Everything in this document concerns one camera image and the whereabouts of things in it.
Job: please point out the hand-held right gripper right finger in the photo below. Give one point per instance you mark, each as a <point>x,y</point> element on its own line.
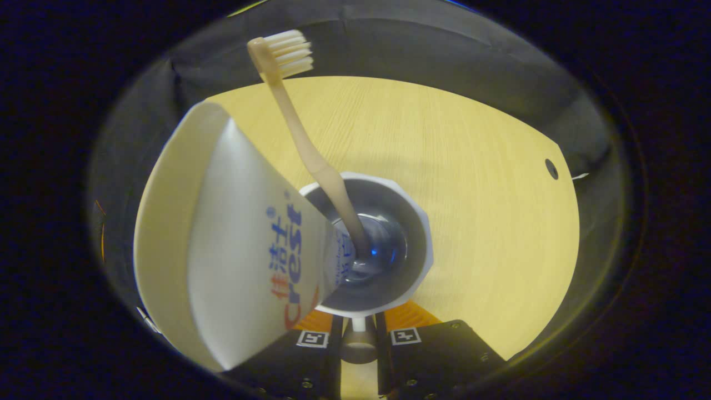
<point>383,361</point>

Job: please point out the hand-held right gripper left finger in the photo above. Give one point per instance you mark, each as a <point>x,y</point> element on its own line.
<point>335,361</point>

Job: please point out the white toothpaste tube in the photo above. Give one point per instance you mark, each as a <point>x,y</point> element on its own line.
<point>239,233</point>

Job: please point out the beige toothbrush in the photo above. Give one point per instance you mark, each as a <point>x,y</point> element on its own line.
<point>338,191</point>

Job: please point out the light wooden desktop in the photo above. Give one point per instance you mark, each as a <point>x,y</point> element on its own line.
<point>472,194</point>

